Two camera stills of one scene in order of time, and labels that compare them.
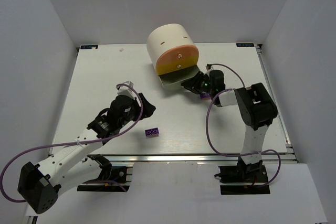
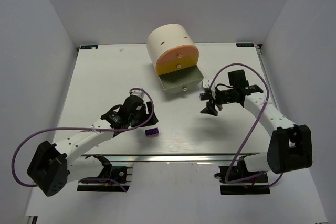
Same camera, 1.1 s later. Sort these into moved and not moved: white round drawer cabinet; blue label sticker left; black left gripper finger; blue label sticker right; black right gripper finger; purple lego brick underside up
Moved: black left gripper finger; black right gripper finger
Not moved: white round drawer cabinet; purple lego brick underside up; blue label sticker left; blue label sticker right
